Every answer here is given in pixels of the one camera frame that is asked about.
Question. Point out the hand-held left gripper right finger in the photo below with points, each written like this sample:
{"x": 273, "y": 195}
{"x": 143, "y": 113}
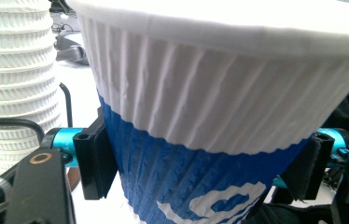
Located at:
{"x": 312, "y": 168}

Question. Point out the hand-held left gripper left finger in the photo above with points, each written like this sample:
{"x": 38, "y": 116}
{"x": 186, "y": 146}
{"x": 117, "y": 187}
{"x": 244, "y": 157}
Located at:
{"x": 93, "y": 161}

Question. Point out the blue and white paper cup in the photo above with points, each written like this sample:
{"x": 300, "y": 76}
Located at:
{"x": 213, "y": 109}

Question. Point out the stack of white ribbed cups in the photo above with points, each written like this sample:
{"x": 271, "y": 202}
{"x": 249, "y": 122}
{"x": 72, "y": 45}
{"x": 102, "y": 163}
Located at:
{"x": 14, "y": 71}

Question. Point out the white table mat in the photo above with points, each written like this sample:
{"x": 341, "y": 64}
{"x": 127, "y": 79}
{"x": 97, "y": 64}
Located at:
{"x": 84, "y": 90}

